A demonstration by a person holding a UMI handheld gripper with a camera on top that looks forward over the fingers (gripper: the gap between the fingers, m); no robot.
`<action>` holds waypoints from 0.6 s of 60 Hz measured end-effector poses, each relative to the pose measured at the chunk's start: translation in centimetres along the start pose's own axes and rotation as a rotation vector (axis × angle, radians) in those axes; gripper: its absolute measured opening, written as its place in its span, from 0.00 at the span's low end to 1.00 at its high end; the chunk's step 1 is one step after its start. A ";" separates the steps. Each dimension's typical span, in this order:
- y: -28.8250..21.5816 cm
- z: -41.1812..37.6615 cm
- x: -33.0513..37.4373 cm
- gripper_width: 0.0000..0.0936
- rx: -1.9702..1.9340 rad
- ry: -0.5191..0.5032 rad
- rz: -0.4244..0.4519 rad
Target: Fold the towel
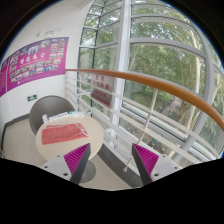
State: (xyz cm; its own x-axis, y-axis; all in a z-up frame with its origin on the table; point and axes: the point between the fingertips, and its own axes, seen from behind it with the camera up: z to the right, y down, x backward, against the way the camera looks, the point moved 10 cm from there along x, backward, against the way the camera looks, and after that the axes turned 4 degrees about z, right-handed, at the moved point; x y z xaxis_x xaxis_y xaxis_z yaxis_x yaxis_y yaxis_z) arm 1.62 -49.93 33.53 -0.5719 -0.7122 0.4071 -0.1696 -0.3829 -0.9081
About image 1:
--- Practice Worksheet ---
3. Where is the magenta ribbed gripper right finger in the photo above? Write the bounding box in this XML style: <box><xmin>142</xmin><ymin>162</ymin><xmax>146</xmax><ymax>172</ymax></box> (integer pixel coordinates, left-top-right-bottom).
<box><xmin>131</xmin><ymin>143</ymin><xmax>184</xmax><ymax>186</ymax></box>

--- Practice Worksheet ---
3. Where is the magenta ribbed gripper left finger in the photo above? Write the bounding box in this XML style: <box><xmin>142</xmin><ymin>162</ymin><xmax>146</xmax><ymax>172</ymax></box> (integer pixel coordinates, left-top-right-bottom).
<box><xmin>42</xmin><ymin>142</ymin><xmax>92</xmax><ymax>185</ymax></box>

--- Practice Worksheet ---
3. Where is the pink red towel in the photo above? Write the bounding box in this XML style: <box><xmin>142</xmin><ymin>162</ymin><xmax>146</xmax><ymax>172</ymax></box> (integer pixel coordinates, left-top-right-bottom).
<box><xmin>41</xmin><ymin>123</ymin><xmax>88</xmax><ymax>145</ymax></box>

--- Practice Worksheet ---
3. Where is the round cream table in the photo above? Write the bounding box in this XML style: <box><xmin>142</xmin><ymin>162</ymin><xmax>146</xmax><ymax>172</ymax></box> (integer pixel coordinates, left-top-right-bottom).
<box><xmin>36</xmin><ymin>115</ymin><xmax>104</xmax><ymax>182</ymax></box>

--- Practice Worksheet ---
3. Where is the white metal railing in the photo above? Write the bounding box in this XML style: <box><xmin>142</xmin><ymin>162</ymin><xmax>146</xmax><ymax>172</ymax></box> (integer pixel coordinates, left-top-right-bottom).
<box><xmin>65</xmin><ymin>69</ymin><xmax>222</xmax><ymax>168</ymax></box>

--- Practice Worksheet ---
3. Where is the white box on table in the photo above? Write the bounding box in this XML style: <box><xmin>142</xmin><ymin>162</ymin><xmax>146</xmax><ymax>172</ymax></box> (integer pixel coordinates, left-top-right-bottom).
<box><xmin>42</xmin><ymin>111</ymin><xmax>84</xmax><ymax>124</ymax></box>

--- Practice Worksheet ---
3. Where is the grey round chair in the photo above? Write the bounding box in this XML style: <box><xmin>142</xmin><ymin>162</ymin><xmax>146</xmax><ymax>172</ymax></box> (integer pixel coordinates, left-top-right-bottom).
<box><xmin>29</xmin><ymin>95</ymin><xmax>74</xmax><ymax>134</ymax></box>

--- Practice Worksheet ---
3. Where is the orange wooden handrail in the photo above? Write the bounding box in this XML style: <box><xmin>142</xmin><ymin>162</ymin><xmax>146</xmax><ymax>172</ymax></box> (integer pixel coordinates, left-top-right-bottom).
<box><xmin>74</xmin><ymin>69</ymin><xmax>224</xmax><ymax>131</ymax></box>

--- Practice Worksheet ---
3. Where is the green exit sign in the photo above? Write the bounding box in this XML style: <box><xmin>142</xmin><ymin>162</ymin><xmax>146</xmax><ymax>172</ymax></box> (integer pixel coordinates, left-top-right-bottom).
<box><xmin>27</xmin><ymin>95</ymin><xmax>37</xmax><ymax>102</ymax></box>

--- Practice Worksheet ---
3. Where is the red white window sign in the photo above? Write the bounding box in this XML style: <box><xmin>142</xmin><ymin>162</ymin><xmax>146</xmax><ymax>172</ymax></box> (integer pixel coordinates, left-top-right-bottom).
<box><xmin>91</xmin><ymin>74</ymin><xmax>114</xmax><ymax>107</ymax></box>

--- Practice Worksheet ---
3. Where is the purple poster at left edge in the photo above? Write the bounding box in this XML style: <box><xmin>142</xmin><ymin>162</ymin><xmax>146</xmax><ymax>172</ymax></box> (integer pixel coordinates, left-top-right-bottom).
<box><xmin>0</xmin><ymin>57</ymin><xmax>9</xmax><ymax>97</ymax></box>

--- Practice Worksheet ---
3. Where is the large purple wall poster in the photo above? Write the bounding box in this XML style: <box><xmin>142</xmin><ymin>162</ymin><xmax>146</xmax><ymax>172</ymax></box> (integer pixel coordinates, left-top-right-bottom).
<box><xmin>6</xmin><ymin>37</ymin><xmax>69</xmax><ymax>91</ymax></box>

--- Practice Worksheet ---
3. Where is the white window frame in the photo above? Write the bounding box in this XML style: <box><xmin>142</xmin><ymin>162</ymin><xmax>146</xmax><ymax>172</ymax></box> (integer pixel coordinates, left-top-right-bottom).
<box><xmin>78</xmin><ymin>0</ymin><xmax>224</xmax><ymax>154</ymax></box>

